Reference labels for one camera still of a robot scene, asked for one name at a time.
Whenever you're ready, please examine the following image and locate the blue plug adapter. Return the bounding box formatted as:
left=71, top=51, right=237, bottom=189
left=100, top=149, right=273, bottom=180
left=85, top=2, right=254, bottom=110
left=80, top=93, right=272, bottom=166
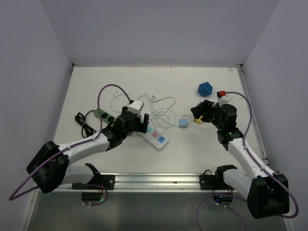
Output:
left=197, top=82, right=213, bottom=97

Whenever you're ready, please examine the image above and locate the aluminium front rail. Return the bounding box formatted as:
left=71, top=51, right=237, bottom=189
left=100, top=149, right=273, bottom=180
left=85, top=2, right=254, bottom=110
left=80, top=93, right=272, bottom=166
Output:
left=31, top=172, right=286, bottom=193

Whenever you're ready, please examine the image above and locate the black power cord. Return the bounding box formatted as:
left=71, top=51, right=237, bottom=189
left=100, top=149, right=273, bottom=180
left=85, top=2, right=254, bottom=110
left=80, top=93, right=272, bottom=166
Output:
left=74, top=109, right=97, bottom=138

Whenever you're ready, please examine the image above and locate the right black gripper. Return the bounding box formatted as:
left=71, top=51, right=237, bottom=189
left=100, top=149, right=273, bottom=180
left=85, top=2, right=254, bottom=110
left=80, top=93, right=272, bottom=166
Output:
left=190, top=100, right=223, bottom=130

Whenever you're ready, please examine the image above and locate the yellow plug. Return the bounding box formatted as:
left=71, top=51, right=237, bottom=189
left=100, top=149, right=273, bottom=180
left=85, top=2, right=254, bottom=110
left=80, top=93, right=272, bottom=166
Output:
left=193, top=116, right=203, bottom=124

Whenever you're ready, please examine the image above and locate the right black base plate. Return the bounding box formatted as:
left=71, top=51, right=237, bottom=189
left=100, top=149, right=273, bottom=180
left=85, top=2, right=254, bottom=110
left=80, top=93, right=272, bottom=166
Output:
left=199, top=165, right=241, bottom=191

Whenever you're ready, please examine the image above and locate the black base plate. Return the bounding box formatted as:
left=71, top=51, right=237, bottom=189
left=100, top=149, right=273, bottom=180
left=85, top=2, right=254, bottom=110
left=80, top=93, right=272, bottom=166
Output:
left=199, top=165, right=241, bottom=191
left=72, top=163, right=115, bottom=190

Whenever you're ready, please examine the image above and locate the aluminium right side rail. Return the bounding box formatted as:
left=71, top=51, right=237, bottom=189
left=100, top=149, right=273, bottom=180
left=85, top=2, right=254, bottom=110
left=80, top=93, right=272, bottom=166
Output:
left=235, top=64, right=272, bottom=173

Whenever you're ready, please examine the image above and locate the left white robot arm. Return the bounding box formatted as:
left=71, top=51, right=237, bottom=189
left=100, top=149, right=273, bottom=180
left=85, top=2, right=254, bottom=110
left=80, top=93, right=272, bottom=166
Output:
left=26, top=106, right=149, bottom=193

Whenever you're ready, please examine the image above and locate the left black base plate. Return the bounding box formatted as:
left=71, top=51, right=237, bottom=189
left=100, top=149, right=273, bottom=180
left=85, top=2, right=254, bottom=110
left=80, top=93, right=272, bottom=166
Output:
left=72, top=163, right=115, bottom=190

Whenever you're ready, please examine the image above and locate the blue plug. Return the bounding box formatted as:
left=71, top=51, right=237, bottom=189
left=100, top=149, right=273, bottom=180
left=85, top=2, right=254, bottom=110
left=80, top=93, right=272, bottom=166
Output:
left=179, top=118, right=190, bottom=128

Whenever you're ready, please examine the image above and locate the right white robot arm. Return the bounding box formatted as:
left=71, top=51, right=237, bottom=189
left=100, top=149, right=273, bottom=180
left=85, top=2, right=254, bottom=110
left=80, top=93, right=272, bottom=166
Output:
left=191, top=100, right=290, bottom=219

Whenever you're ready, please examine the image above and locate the green power strip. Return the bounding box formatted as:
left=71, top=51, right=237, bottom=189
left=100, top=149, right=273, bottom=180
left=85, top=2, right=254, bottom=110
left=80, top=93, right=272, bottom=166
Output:
left=94, top=109, right=132, bottom=139

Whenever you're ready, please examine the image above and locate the white power strip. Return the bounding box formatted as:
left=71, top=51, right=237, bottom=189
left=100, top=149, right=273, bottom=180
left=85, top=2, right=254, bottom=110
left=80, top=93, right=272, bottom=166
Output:
left=138, top=125, right=169, bottom=151

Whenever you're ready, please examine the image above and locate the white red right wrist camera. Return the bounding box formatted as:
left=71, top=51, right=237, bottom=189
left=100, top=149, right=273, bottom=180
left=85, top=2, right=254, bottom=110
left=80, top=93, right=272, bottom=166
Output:
left=215, top=90, right=231, bottom=107

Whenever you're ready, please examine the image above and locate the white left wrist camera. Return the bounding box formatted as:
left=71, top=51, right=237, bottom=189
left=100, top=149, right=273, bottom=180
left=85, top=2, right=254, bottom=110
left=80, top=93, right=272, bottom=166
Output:
left=127, top=99, right=144, bottom=117

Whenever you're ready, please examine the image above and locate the aluminium rail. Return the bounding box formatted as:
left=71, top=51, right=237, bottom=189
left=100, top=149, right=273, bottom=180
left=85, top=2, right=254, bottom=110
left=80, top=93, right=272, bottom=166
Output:
left=235, top=64, right=272, bottom=173
left=31, top=172, right=286, bottom=193

